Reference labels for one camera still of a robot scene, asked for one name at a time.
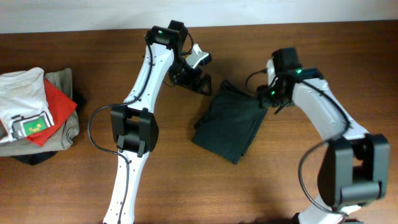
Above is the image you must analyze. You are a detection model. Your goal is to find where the dark green t-shirt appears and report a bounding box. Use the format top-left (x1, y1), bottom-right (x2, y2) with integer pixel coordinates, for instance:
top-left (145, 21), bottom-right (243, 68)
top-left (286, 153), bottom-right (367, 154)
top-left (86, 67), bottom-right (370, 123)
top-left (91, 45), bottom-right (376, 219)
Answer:
top-left (193, 80), bottom-right (267, 164)

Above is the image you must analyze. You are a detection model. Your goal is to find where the red folded t-shirt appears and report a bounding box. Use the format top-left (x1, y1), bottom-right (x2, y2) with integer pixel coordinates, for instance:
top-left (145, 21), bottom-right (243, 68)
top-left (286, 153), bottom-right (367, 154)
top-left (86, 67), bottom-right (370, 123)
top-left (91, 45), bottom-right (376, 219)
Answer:
top-left (26, 79), bottom-right (77, 147)

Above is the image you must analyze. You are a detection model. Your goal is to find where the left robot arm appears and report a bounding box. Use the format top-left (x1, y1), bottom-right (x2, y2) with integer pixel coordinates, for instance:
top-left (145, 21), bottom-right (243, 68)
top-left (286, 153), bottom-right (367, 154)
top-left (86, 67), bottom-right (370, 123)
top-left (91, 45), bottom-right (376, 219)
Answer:
top-left (103, 21), bottom-right (212, 224)

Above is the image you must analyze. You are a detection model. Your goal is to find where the beige folded t-shirt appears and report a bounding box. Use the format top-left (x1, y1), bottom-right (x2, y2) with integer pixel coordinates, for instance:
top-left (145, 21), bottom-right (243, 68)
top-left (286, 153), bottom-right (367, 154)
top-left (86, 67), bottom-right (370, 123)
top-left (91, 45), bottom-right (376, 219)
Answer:
top-left (1, 68), bottom-right (80, 157)

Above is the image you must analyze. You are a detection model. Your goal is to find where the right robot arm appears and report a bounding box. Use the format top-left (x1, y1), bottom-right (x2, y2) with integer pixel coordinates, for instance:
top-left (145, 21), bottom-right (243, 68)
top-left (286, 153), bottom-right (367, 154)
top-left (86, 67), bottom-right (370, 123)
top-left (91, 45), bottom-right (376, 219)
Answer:
top-left (257, 47), bottom-right (391, 223)

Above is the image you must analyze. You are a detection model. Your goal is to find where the white t-shirt with print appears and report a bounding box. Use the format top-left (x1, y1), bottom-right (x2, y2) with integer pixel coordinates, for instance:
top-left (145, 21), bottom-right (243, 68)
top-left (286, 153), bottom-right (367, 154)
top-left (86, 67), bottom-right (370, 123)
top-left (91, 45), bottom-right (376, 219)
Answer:
top-left (1, 67), bottom-right (54, 143)

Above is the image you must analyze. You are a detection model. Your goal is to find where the black folded garment bottom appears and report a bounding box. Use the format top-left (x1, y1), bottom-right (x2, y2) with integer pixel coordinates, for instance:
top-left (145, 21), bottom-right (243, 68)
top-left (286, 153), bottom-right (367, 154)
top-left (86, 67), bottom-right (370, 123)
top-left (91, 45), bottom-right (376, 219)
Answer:
top-left (12, 90), bottom-right (88, 166)

